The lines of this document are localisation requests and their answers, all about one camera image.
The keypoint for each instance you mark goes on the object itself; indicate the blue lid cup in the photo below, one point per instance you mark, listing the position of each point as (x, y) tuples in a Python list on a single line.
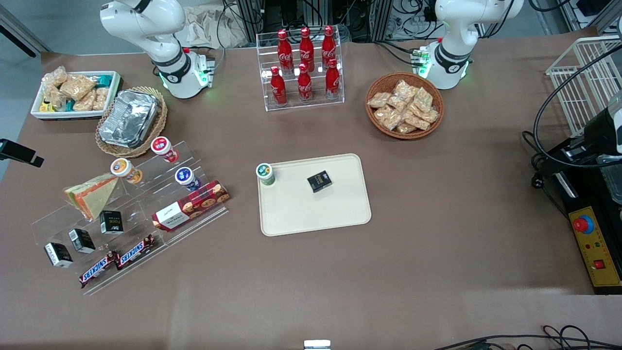
[(184, 176)]

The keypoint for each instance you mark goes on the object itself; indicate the grey metal beam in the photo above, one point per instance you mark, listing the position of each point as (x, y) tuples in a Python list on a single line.
[(19, 36)]

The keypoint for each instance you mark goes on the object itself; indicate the clear acrylic bottle rack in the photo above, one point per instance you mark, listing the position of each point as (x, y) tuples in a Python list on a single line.
[(318, 104)]

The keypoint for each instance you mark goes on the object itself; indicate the red tartan cookie box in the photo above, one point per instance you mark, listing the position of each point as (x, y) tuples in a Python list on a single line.
[(189, 206)]

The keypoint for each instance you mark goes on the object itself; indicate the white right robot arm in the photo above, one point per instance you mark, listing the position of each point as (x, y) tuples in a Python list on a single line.
[(160, 58)]

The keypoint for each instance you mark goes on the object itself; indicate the aluminium frame rack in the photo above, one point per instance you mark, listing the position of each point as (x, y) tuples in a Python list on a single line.
[(291, 14)]

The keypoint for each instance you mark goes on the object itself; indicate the bagged brown snack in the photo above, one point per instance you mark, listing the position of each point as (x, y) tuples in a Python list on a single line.
[(101, 98), (53, 97), (54, 77), (85, 102), (77, 86)]

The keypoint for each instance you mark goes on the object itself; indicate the yellow panel control box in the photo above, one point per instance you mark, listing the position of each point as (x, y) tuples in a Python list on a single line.
[(595, 248)]

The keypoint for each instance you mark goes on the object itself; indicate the aluminium foil container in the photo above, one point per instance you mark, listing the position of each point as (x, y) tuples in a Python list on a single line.
[(129, 119)]

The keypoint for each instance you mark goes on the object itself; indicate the small white block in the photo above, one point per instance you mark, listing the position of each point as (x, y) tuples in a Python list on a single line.
[(317, 344)]

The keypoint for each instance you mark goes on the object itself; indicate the orange lid cup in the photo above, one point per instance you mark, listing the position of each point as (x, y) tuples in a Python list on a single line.
[(121, 167)]

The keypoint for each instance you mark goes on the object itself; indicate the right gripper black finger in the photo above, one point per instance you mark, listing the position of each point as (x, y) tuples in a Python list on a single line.
[(19, 151)]

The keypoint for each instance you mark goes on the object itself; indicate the beige plastic tray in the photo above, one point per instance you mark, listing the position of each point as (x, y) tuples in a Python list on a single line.
[(316, 209)]

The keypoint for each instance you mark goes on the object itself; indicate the clear wrapped snack pack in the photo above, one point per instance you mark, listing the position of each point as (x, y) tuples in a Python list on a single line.
[(397, 103), (379, 99), (405, 90), (388, 117), (406, 128), (430, 115), (416, 120), (423, 98)]

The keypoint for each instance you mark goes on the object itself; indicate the clear acrylic stepped display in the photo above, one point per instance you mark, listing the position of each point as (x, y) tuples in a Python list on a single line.
[(146, 204)]

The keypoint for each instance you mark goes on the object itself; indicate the round brown wicker basket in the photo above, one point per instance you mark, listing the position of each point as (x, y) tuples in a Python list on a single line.
[(376, 121)]

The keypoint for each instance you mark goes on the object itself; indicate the small black white box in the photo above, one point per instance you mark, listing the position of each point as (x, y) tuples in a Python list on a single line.
[(58, 254), (112, 222), (81, 240)]

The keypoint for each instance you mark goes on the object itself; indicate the red cola bottle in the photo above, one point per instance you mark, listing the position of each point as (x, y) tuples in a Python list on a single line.
[(332, 80), (328, 46), (304, 85), (285, 51), (306, 48), (278, 87)]

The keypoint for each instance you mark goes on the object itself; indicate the small black box gold print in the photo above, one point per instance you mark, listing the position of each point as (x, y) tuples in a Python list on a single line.
[(319, 181)]

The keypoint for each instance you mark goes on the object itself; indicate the triangular sandwich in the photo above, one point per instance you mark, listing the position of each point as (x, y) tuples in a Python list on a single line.
[(92, 197)]

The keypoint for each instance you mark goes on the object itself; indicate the teal snack packet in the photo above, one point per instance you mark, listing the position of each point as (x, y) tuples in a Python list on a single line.
[(103, 79)]

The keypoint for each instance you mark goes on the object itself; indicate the red lid cup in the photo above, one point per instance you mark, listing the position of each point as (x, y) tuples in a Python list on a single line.
[(162, 146)]

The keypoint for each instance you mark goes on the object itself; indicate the Snickers chocolate bar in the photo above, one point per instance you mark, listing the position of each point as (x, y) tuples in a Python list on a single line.
[(136, 251), (97, 270)]

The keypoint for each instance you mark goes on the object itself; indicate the green lid cup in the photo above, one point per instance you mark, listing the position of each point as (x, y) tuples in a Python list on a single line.
[(265, 172)]

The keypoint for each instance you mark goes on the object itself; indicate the white rectangular bin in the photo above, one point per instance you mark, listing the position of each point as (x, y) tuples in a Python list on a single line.
[(114, 90)]

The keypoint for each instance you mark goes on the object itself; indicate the beige crumpled cloth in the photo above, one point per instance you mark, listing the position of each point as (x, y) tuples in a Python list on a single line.
[(204, 26)]

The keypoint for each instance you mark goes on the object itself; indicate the oval light wicker basket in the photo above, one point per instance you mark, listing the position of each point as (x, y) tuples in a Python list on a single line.
[(163, 116)]

